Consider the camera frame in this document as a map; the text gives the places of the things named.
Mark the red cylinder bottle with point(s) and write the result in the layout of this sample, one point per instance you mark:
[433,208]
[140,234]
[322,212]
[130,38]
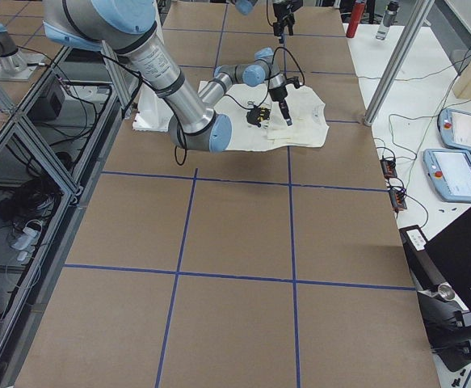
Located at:
[356,14]

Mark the black monitor stand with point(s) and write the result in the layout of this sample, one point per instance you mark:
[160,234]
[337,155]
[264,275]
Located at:
[447,322]

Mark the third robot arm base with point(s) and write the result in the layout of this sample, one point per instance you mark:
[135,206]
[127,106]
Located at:
[15,64]

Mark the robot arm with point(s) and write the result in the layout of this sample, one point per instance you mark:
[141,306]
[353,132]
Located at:
[130,29]
[246,6]

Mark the right usb hub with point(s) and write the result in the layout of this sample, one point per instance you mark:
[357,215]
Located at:
[388,167]

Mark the black box with label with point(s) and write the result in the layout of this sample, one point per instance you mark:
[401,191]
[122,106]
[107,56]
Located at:
[413,242]

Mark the near teach pendant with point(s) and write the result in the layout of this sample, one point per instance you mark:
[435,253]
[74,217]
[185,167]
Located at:
[450,173]

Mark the grey water bottle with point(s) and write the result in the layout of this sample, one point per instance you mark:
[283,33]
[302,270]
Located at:
[388,20]

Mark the far teach pendant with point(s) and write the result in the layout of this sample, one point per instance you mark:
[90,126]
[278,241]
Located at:
[455,129]

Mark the teach pendant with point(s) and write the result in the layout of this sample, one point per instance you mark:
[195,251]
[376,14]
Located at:
[455,129]
[450,173]

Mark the cream long-sleeve cat shirt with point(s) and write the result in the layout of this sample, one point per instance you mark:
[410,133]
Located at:
[308,127]

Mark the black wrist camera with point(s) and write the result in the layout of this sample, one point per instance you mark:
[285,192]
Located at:
[294,81]

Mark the left usb hub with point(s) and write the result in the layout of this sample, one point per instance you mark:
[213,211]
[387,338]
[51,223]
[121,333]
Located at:
[397,196]

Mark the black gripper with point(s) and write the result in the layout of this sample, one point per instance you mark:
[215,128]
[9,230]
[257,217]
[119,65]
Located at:
[278,94]
[282,9]

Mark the aluminium frame post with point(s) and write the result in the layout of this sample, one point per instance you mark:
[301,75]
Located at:
[402,48]

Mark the usb hub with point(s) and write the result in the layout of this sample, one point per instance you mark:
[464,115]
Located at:
[397,196]
[388,167]

